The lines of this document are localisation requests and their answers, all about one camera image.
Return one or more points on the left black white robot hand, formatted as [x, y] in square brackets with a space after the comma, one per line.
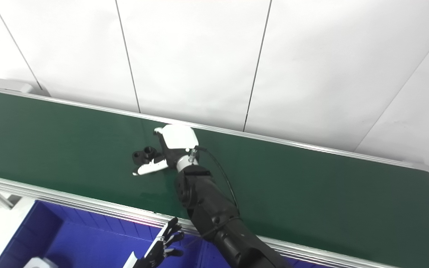
[155, 255]

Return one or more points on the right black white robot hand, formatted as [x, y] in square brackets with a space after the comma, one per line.
[179, 139]

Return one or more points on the black bracket part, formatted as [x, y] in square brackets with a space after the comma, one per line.
[145, 154]

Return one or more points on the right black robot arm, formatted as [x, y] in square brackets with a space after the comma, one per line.
[214, 212]

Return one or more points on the blue plastic bin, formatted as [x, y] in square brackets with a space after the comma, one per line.
[209, 257]
[84, 242]

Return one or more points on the white plastic block part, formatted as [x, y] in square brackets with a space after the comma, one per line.
[37, 263]

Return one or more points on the green conveyor belt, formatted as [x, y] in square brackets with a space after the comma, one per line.
[311, 186]

